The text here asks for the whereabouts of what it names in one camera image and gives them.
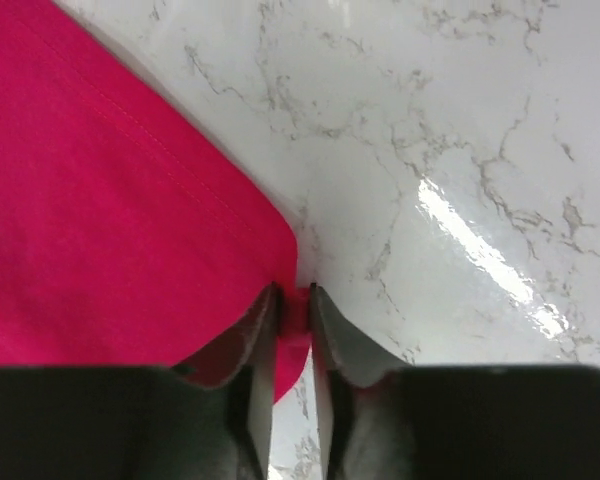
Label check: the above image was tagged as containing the magenta t shirt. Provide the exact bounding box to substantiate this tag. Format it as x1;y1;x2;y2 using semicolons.
0;1;310;396

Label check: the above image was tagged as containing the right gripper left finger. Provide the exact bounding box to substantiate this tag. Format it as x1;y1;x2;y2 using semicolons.
172;284;279;479

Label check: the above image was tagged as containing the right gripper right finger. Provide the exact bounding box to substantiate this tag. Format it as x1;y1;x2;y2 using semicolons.
308;284;416;479

